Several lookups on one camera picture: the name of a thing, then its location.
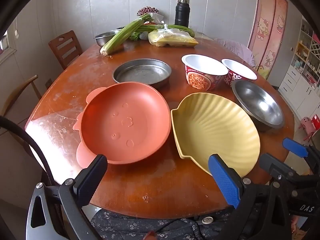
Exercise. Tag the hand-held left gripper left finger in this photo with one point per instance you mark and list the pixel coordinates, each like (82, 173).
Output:
(91, 177)

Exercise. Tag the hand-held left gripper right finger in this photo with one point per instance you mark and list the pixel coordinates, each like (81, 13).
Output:
(225, 182)

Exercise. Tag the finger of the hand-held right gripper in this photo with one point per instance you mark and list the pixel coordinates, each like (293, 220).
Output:
(275, 166)
(295, 147)

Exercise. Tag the yellow shell-shaped plate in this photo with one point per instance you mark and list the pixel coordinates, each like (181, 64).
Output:
(215, 127)

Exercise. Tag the orange animal-shaped plate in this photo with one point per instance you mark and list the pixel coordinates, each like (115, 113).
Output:
(130, 120)

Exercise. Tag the red instant noodle bowl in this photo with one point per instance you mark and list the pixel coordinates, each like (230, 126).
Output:
(240, 68)
(200, 80)

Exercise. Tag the round metal pan plate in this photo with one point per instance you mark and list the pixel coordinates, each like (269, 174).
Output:
(142, 73)

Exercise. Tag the pink child stool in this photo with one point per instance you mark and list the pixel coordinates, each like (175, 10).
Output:
(307, 125)

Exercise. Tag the red child chair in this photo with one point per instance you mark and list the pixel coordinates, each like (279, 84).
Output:
(316, 121)

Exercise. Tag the dark floral clothing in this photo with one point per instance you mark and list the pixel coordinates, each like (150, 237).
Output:
(125, 227)

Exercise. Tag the white shelf cabinet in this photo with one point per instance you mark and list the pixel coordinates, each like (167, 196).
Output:
(300, 80)

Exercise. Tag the light purple garment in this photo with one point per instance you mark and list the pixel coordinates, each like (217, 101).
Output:
(235, 50)

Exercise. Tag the light wood armchair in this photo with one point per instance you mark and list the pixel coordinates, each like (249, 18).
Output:
(20, 87)

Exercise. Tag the pink cartoon cat wardrobe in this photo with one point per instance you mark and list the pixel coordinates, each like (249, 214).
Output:
(267, 30)

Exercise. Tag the brown slatted wooden chair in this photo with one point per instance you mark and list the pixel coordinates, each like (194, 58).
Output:
(67, 47)

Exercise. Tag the small stainless steel bowl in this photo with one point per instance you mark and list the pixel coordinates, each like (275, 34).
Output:
(105, 38)

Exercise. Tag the celery bunch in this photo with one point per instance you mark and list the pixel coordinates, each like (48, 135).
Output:
(117, 38)

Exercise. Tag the white foam-netted fruit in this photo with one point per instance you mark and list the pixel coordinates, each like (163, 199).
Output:
(143, 35)

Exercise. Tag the plastic bag of yellow food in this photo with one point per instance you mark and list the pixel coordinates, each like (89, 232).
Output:
(170, 40)

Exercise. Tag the long green vegetable bunch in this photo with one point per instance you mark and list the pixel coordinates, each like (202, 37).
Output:
(180, 27)

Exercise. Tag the clear plastic bag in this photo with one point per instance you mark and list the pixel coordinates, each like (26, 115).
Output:
(158, 19)

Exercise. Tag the black thermos bottle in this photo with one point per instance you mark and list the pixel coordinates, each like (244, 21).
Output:
(182, 15)

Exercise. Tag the low wall socket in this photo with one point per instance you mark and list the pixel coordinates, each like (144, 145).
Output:
(48, 83)

